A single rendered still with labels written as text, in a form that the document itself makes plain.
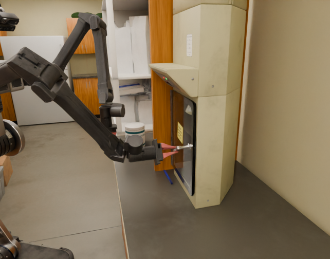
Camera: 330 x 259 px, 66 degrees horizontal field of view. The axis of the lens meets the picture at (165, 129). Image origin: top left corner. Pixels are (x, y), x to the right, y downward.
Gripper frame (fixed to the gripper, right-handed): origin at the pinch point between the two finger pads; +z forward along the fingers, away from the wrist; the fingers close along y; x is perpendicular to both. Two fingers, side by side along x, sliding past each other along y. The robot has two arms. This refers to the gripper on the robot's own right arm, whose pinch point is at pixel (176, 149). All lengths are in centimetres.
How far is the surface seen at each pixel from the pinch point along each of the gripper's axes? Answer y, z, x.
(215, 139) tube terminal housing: 0.9, 13.1, -11.9
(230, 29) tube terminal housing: 35, 17, -32
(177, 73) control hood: 22.6, -2.3, -25.4
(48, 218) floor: -29, -92, 177
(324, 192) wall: -24, 49, -18
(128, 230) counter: -27.9, -22.9, -1.2
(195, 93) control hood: 16.3, 4.3, -21.4
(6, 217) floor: -23, -132, 187
